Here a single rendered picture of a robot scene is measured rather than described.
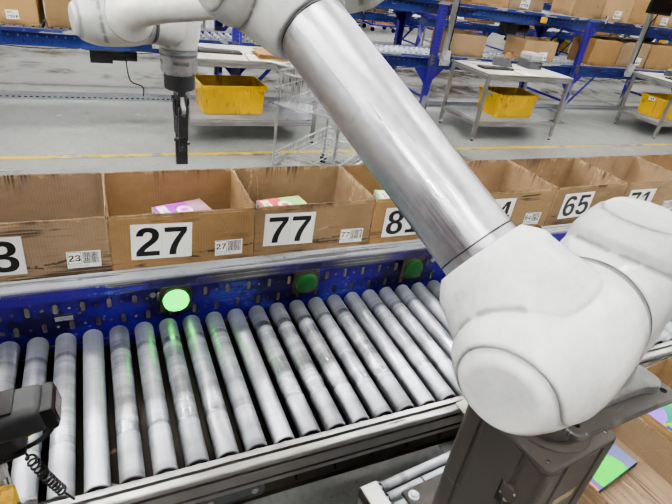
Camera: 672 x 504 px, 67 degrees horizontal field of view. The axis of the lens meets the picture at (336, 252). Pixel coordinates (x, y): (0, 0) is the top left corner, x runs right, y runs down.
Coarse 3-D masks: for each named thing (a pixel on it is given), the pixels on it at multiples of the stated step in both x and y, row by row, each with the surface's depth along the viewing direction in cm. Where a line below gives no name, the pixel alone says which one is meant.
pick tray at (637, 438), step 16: (624, 432) 124; (640, 432) 120; (656, 432) 117; (624, 448) 123; (640, 448) 121; (656, 448) 117; (640, 464) 119; (656, 464) 118; (624, 480) 115; (640, 480) 115; (656, 480) 116; (592, 496) 101; (608, 496) 110; (624, 496) 111; (640, 496) 112; (656, 496) 112
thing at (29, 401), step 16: (48, 384) 76; (0, 400) 72; (16, 400) 73; (32, 400) 73; (48, 400) 73; (0, 416) 70; (16, 416) 71; (32, 416) 72; (48, 416) 73; (0, 432) 71; (16, 432) 72; (32, 432) 73; (0, 448) 74; (16, 448) 75; (0, 464) 75
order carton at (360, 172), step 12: (348, 168) 184; (360, 168) 186; (360, 180) 188; (372, 180) 191; (372, 192) 194; (384, 204) 162; (372, 216) 163; (384, 216) 164; (372, 228) 165; (372, 240) 168; (384, 240) 170; (396, 240) 172
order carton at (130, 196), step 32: (128, 192) 156; (160, 192) 161; (192, 192) 165; (224, 192) 169; (128, 224) 132; (192, 224) 139; (224, 224) 143; (128, 256) 136; (192, 256) 144; (224, 256) 148
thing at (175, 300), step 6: (168, 294) 139; (174, 294) 139; (180, 294) 140; (186, 294) 141; (168, 300) 139; (174, 300) 140; (180, 300) 141; (186, 300) 142; (168, 306) 140; (174, 306) 141; (180, 306) 142
